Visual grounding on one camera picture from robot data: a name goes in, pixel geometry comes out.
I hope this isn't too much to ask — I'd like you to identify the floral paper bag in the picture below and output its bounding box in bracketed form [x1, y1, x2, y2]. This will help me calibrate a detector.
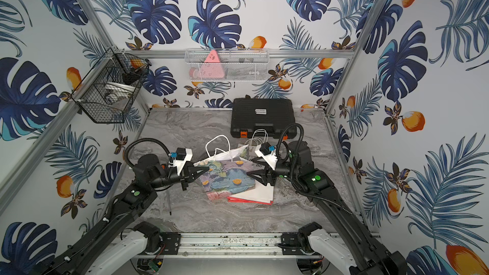
[194, 134, 255, 201]

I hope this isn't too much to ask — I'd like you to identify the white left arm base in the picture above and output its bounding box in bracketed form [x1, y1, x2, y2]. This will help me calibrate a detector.
[85, 222, 162, 274]

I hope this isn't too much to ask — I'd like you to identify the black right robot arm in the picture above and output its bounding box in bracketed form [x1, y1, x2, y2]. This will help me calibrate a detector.
[247, 123, 408, 274]

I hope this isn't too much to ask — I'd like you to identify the orange handled screwdriver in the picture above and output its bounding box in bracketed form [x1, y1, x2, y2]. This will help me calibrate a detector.
[166, 190, 172, 216]

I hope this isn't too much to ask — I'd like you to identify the aluminium linear rail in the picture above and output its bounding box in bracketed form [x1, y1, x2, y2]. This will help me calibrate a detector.
[121, 231, 383, 258]

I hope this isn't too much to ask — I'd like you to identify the pink triangle item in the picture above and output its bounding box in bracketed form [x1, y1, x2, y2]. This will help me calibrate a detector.
[194, 50, 225, 80]

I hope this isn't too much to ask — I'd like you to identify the black tool case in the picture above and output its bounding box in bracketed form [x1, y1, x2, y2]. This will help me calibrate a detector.
[230, 98, 295, 139]

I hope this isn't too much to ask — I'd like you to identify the red paper bag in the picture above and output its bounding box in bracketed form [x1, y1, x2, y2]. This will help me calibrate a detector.
[227, 197, 273, 206]

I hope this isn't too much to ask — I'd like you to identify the white happy paper bag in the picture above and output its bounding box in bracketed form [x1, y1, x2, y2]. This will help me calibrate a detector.
[229, 129, 274, 202]

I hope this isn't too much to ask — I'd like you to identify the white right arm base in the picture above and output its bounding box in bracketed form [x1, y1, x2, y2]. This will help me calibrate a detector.
[297, 222, 357, 274]

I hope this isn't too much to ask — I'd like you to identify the white mesh wall shelf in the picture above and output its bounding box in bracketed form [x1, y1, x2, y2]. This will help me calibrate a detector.
[185, 48, 270, 82]

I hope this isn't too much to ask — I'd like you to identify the black wire basket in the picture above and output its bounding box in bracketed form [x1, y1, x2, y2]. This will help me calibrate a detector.
[70, 48, 152, 124]

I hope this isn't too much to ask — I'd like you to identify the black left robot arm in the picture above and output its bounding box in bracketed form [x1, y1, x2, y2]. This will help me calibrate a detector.
[31, 138, 210, 274]

